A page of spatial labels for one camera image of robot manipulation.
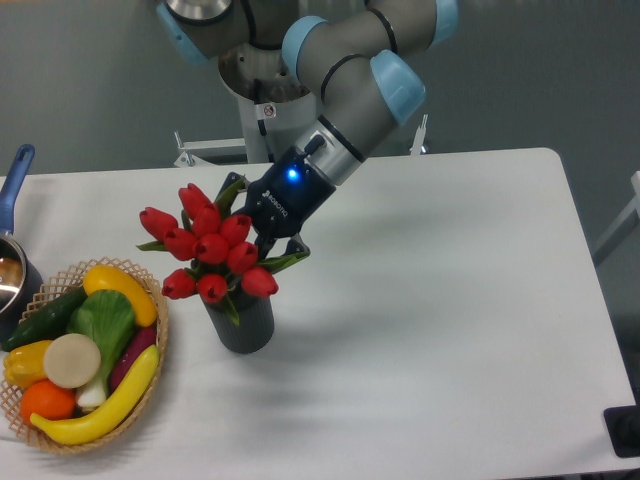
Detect dark green cucumber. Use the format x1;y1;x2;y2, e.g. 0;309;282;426
1;288;87;352

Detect purple sweet potato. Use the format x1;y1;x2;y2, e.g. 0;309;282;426
109;326;156;392

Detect dark grey ribbed vase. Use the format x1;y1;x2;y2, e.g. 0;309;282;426
204;287;274;354

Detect orange fruit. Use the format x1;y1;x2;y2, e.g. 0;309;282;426
20;380;76;424

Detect white frame at right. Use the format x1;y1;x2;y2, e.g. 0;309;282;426
591;171;639;268

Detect yellow banana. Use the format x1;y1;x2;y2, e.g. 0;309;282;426
30;345;160;446

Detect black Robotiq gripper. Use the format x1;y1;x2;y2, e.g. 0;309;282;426
218;147;336;262

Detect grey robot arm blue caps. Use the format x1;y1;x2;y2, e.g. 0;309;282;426
157;1;458;256

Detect blue handled saucepan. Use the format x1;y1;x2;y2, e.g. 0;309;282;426
1;144;43;344

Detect yellow bell pepper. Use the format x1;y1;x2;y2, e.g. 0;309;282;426
3;340;53;389

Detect black device at table edge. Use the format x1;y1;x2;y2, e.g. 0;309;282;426
603;405;639;458

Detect green bok choy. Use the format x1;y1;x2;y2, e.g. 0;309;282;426
66;290;135;413

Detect woven wicker basket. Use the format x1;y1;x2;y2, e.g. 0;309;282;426
1;258;169;455

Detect yellow squash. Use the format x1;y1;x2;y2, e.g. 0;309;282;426
83;264;157;327

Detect beige round disc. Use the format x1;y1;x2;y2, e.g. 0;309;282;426
43;333;101;389

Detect red tulip bouquet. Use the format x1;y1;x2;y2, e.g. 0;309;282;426
138;183;307;304

